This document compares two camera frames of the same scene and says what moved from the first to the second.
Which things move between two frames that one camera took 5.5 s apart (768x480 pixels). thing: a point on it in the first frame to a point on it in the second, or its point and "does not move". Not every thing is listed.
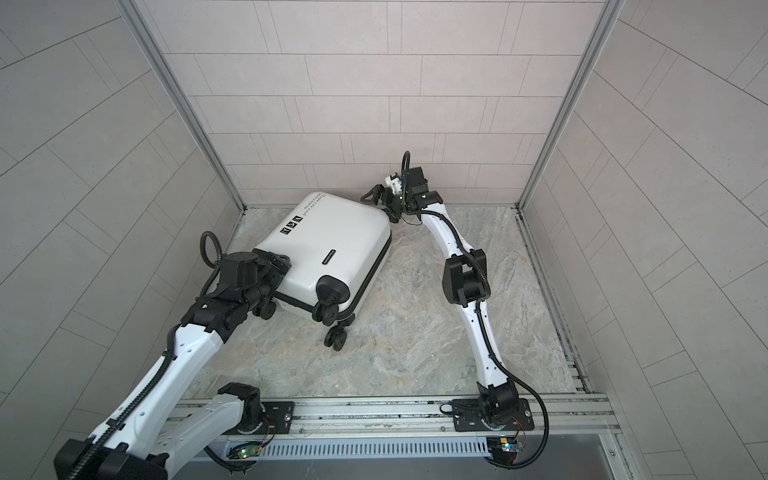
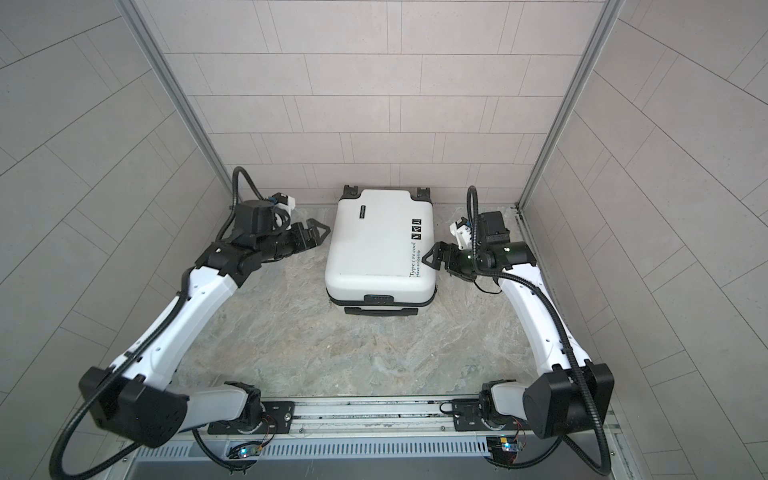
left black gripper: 276,275 to 311,241
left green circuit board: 244,451 does not move
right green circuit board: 502,448 does not move
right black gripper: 396,216 to 452,264
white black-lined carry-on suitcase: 338,248 to 380,251
